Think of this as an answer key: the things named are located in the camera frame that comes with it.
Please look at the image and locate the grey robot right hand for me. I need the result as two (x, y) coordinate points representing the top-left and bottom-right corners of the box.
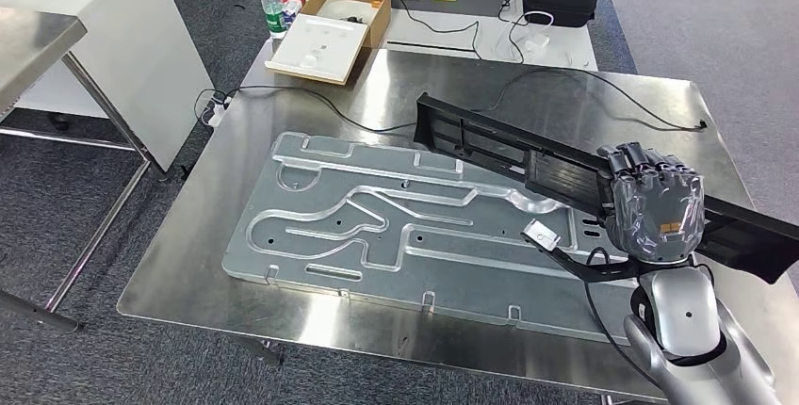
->
(595, 141), (707, 265)

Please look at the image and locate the long black plastic part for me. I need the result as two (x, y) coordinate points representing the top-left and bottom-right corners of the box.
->
(414, 92), (799, 284)

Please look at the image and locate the stainless steel workbench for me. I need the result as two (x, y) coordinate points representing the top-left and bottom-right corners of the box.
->
(116, 40), (799, 403)

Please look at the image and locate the aluminium fixture plate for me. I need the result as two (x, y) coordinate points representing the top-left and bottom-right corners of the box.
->
(222, 132), (663, 346)

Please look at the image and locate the white table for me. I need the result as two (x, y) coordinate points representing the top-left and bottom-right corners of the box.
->
(299, 0), (599, 72)

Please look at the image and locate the brown cardboard box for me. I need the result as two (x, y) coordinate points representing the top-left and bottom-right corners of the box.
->
(301, 0), (393, 49)

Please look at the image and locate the clear bottle with green label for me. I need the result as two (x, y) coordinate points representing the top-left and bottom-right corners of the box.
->
(259, 0), (288, 40)

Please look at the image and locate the white power plug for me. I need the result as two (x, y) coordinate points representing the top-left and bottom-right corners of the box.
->
(207, 97), (234, 129)

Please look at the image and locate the white cabinet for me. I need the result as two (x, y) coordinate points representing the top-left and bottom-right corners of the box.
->
(0, 0), (217, 172)

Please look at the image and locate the stainless steel side table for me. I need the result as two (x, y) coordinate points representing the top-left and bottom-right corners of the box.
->
(0, 8), (151, 334)

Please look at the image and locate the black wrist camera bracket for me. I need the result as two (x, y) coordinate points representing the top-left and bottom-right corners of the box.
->
(539, 242), (644, 282)

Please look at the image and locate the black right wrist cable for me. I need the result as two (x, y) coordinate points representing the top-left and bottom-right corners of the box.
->
(583, 246), (650, 369)

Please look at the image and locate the white charger cable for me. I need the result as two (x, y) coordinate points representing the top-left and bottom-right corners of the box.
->
(496, 9), (557, 63)

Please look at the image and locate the black laptop cable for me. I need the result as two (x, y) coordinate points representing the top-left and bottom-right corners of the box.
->
(389, 0), (481, 60)

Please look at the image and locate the long black table cable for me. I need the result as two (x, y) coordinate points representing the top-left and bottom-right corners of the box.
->
(193, 67), (709, 135)

